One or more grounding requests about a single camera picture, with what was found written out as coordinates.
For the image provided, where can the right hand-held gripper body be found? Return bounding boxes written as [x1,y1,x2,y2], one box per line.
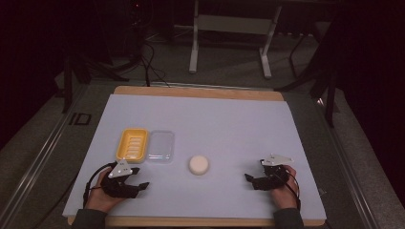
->
[253,154,294,192]

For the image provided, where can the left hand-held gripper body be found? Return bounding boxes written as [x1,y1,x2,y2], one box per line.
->
[100,159,140,200]

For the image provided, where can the yellow soap dish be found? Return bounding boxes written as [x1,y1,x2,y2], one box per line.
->
[115,127,150,164]

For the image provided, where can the clear plastic container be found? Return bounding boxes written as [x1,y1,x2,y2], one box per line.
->
[146,129,176,163]

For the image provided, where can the person's right hand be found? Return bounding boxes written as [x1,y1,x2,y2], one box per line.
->
[270,164,301,211]

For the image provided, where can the person's left hand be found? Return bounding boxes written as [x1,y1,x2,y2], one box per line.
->
[84,167,128,214]

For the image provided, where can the pale table mat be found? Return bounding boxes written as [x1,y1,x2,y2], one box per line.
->
[62,93,328,221]

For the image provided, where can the black stand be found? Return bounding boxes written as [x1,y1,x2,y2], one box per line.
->
[274,30,339,129]

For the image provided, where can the white metal stand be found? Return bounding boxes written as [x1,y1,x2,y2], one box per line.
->
[188,0,284,80]

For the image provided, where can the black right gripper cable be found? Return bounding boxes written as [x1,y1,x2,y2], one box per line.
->
[282,171,302,211]

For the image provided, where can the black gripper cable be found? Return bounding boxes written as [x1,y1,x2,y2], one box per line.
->
[282,171,302,211]
[82,161,119,208]

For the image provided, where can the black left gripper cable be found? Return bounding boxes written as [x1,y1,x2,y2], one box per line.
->
[82,161,119,208]

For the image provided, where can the metal floor rail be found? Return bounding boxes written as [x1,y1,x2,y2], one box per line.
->
[0,83,91,229]
[318,96,381,229]

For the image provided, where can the black floor cables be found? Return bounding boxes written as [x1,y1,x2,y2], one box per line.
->
[139,40,171,89]

